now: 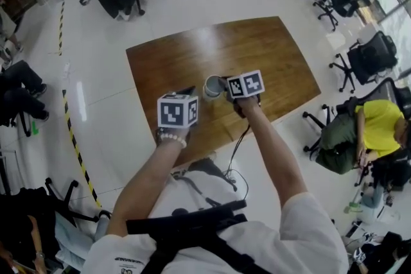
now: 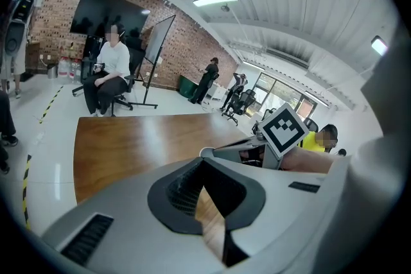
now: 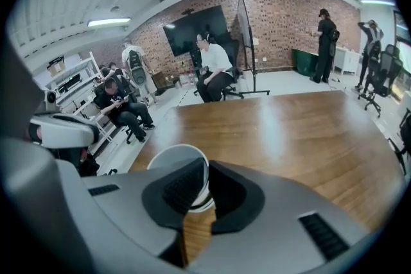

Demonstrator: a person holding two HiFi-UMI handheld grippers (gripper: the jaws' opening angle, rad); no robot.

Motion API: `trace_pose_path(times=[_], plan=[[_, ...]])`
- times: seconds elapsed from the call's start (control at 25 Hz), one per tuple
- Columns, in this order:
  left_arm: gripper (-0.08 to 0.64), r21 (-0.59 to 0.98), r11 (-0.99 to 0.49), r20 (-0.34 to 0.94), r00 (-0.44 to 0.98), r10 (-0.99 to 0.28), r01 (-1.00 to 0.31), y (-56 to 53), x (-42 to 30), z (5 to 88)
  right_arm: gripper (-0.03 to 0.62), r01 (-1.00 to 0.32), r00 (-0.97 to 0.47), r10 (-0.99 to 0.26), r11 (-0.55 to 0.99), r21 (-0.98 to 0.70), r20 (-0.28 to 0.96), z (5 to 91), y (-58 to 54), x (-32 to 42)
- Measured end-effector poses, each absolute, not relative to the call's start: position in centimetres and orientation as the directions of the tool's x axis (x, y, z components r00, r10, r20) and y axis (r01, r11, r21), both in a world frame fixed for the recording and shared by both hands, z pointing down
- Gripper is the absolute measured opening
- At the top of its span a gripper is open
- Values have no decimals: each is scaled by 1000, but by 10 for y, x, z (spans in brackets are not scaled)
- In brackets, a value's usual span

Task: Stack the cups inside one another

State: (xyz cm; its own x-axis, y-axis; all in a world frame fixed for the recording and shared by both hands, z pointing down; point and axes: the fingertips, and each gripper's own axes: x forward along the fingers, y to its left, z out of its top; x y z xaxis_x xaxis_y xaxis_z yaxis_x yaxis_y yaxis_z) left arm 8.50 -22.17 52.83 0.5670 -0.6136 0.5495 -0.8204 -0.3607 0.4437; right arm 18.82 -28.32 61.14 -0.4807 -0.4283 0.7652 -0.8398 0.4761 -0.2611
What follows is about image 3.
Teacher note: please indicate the ceiling tube light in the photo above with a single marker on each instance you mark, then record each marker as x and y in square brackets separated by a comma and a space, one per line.
[378, 2]
[108, 22]

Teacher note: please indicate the brown wooden side cabinet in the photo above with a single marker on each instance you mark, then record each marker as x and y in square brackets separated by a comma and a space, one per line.
[159, 81]

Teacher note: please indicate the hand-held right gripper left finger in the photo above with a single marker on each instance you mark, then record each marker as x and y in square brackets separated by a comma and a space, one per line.
[122, 221]

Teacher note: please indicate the black office chair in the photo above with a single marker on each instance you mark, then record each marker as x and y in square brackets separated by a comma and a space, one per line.
[130, 133]
[387, 73]
[404, 141]
[233, 54]

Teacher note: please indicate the white cup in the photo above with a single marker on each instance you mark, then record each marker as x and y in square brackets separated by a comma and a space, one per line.
[175, 157]

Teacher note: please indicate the black device on shelf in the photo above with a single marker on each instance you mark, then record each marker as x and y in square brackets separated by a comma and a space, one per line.
[69, 82]

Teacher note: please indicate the white metal shelf rack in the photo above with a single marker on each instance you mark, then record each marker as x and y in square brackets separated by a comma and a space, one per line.
[82, 73]

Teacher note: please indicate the white cabinet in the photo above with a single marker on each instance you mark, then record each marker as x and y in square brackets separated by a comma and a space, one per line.
[346, 61]

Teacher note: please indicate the cardboard box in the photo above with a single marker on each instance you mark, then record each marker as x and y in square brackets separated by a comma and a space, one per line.
[57, 67]

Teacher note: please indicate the rolling whiteboard on stand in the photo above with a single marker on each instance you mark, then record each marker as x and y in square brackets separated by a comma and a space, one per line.
[245, 25]

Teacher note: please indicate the black wall screen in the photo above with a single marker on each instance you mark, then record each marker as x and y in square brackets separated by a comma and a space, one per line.
[197, 30]

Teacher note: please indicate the green bin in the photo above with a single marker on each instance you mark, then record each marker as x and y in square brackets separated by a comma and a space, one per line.
[303, 61]

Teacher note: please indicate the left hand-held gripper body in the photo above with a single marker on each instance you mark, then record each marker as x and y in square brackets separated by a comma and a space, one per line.
[65, 133]

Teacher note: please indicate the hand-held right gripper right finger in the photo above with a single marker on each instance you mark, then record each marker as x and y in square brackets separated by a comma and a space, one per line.
[273, 234]

